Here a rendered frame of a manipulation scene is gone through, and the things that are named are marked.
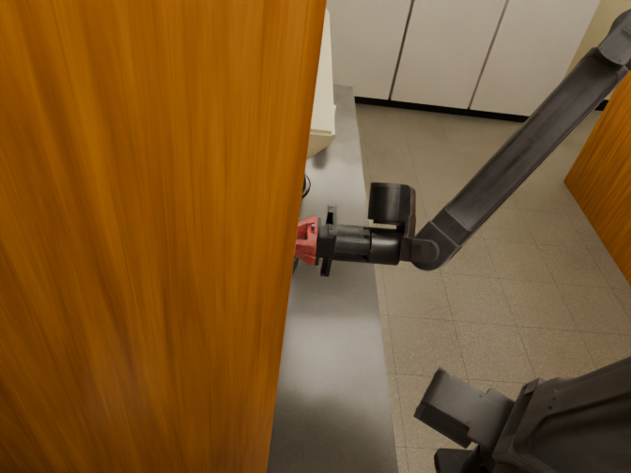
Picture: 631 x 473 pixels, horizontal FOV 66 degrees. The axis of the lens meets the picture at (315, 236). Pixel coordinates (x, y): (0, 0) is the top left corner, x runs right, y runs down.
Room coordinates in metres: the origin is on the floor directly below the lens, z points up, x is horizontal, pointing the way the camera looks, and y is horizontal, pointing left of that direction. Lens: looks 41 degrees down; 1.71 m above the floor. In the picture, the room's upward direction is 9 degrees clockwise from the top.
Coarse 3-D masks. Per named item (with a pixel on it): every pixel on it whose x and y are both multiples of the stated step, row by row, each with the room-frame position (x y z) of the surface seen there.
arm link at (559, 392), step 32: (544, 384) 0.23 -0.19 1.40; (576, 384) 0.19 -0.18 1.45; (608, 384) 0.16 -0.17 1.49; (512, 416) 0.23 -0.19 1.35; (544, 416) 0.19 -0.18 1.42; (576, 416) 0.16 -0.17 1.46; (608, 416) 0.15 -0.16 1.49; (512, 448) 0.19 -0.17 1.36; (544, 448) 0.17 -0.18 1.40; (576, 448) 0.16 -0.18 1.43; (608, 448) 0.15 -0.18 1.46
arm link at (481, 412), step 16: (432, 384) 0.27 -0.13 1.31; (448, 384) 0.27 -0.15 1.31; (464, 384) 0.27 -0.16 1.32; (432, 400) 0.26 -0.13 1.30; (448, 400) 0.26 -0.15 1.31; (464, 400) 0.26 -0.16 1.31; (480, 400) 0.26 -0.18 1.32; (496, 400) 0.26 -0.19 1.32; (512, 400) 0.26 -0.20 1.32; (416, 416) 0.26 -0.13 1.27; (432, 416) 0.25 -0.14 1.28; (448, 416) 0.25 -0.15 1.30; (464, 416) 0.24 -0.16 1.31; (480, 416) 0.24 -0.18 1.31; (496, 416) 0.25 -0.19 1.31; (448, 432) 0.24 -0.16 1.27; (464, 432) 0.24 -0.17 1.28; (480, 432) 0.23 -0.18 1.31; (496, 432) 0.23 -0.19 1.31; (496, 464) 0.21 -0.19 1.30
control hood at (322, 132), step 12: (324, 24) 0.61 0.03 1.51; (324, 36) 0.57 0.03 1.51; (324, 48) 0.54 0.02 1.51; (324, 60) 0.50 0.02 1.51; (324, 72) 0.47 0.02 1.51; (324, 84) 0.44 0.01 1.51; (324, 96) 0.42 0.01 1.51; (324, 108) 0.40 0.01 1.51; (312, 120) 0.37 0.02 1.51; (324, 120) 0.38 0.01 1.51; (312, 132) 0.36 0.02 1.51; (324, 132) 0.36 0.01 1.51; (312, 144) 0.36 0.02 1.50; (324, 144) 0.36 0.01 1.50; (312, 156) 0.36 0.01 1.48
